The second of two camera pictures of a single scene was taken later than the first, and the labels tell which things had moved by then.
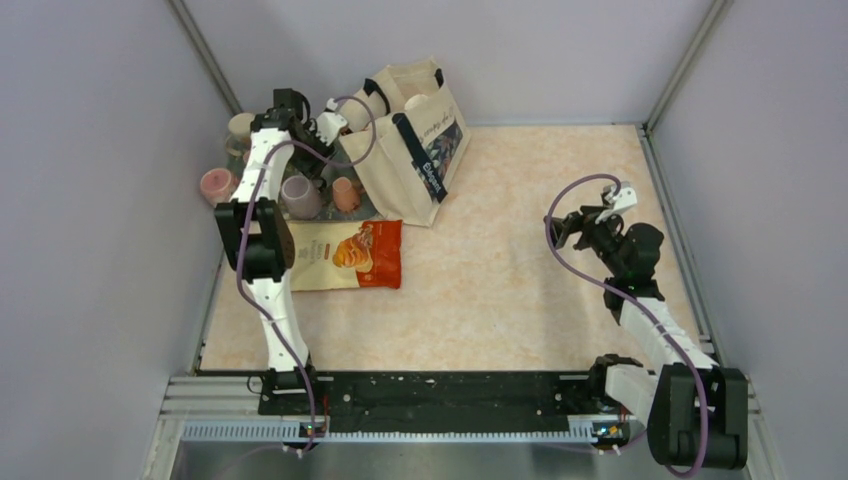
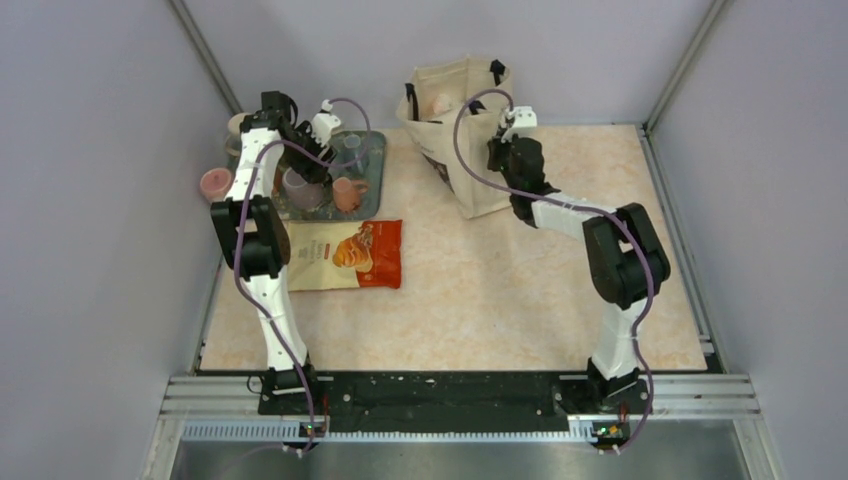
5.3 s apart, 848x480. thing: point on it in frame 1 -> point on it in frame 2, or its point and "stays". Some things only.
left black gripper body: (306, 161) stays
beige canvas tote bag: (406, 140) -> (428, 111)
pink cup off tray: (217, 185) stays
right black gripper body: (601, 236) -> (497, 160)
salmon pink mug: (346, 197) stays
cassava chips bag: (336, 255) stays
